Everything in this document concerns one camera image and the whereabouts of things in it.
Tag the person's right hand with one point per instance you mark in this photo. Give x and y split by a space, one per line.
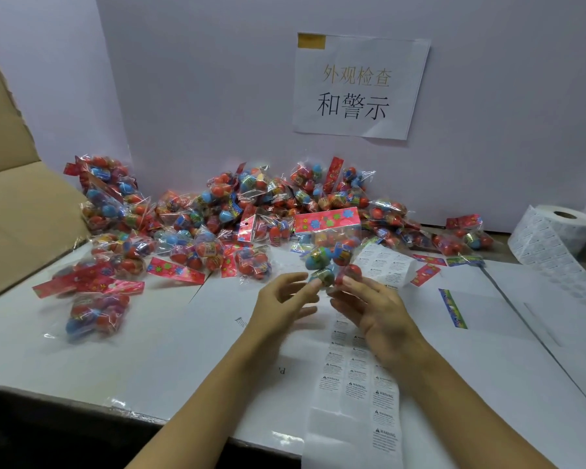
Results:
386 322

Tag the person's left hand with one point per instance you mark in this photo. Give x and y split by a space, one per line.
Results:
271 312

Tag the person's right thumb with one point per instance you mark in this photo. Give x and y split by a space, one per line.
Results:
357 286

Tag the person's left thumb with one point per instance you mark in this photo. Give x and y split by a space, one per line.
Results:
288 284

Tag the clear toy ball bag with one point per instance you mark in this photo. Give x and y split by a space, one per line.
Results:
328 239

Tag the person's right forearm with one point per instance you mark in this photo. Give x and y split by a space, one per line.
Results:
469 415

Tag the person's left forearm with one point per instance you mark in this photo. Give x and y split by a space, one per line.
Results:
210 405

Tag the red flowered header card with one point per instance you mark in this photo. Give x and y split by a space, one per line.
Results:
425 274
429 260

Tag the green blue header card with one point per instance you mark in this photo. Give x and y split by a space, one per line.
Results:
465 261
452 309

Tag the pile of toy ball packets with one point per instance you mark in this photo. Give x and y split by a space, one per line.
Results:
200 224

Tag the white warning label strip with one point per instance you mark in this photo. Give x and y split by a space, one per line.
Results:
356 400

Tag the large white paper sheet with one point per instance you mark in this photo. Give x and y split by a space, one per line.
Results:
469 366

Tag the roll of white labels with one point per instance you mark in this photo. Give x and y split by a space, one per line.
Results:
552 239

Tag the yellow tape piece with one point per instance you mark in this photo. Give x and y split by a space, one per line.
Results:
311 41

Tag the brown cardboard box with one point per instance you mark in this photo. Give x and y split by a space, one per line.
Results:
19 214

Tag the white paper wall sign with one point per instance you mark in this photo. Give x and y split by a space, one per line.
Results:
361 87

